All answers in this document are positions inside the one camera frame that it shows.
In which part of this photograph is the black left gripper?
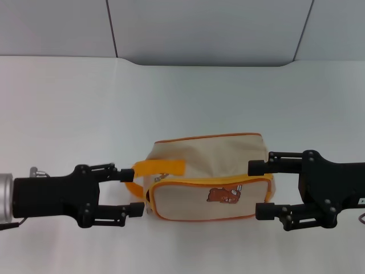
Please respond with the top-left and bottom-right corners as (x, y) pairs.
(12, 163), (145, 229)

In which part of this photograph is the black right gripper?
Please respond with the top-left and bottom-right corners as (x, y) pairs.
(248, 149), (365, 239)

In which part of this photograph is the beige orange bear food bag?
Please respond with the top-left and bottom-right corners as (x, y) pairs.
(124, 132), (275, 222)

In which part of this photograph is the dark left arm cable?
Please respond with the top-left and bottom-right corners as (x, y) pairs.
(0, 217), (27, 231)

